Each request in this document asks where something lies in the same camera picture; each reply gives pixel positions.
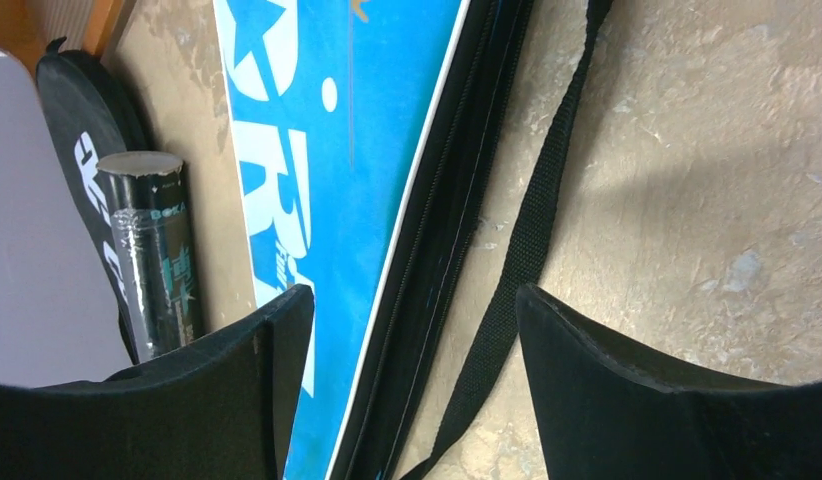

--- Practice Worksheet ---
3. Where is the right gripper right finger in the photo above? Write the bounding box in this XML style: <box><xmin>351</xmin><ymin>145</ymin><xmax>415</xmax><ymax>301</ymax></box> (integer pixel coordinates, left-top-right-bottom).
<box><xmin>516</xmin><ymin>285</ymin><xmax>822</xmax><ymax>479</ymax></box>

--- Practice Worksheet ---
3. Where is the black Crossway racket bag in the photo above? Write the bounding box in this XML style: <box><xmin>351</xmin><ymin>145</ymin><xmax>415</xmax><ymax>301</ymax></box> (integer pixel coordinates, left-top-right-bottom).
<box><xmin>34</xmin><ymin>36</ymin><xmax>151</xmax><ymax>365</ymax></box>

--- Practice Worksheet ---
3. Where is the black shuttlecock tube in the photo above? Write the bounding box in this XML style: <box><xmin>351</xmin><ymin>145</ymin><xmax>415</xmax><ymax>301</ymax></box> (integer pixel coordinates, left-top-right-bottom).
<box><xmin>97</xmin><ymin>151</ymin><xmax>205</xmax><ymax>363</ymax></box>

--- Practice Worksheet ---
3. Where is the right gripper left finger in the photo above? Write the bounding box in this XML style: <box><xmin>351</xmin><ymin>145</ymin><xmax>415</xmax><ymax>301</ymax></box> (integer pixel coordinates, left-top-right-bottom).
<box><xmin>0</xmin><ymin>285</ymin><xmax>314</xmax><ymax>479</ymax></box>

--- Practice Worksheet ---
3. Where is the blue racket bag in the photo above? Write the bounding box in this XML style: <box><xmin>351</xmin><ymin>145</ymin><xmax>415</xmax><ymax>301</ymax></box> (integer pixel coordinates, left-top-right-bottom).
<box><xmin>212</xmin><ymin>0</ymin><xmax>614</xmax><ymax>480</ymax></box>

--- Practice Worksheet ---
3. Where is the wooden shelf rack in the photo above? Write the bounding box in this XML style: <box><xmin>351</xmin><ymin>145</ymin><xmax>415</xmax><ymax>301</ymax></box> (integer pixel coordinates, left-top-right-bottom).
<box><xmin>0</xmin><ymin>0</ymin><xmax>136</xmax><ymax>72</ymax></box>

